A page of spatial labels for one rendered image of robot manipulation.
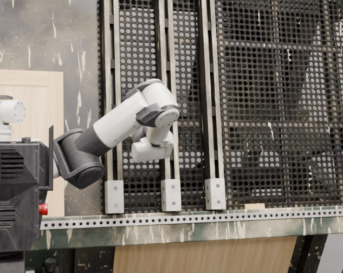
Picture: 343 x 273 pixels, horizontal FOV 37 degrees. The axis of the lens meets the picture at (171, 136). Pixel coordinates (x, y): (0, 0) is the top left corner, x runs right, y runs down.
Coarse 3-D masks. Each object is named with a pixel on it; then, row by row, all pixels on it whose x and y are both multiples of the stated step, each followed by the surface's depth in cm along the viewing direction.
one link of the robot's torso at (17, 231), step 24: (0, 144) 127; (24, 144) 129; (0, 168) 128; (24, 168) 129; (48, 168) 142; (0, 192) 128; (24, 192) 130; (0, 216) 155; (24, 216) 132; (0, 240) 132; (24, 240) 134
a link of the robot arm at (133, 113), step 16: (128, 96) 146; (112, 112) 146; (128, 112) 143; (144, 112) 142; (160, 112) 142; (176, 112) 144; (96, 128) 146; (112, 128) 144; (128, 128) 144; (112, 144) 147
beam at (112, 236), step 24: (72, 216) 192; (96, 216) 194; (120, 216) 196; (144, 216) 199; (336, 216) 222; (48, 240) 188; (72, 240) 190; (96, 240) 193; (120, 240) 195; (144, 240) 198; (168, 240) 200; (192, 240) 203
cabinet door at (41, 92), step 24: (0, 72) 195; (24, 72) 198; (48, 72) 200; (24, 96) 197; (48, 96) 199; (24, 120) 195; (48, 120) 198; (48, 144) 196; (48, 192) 194; (48, 216) 192
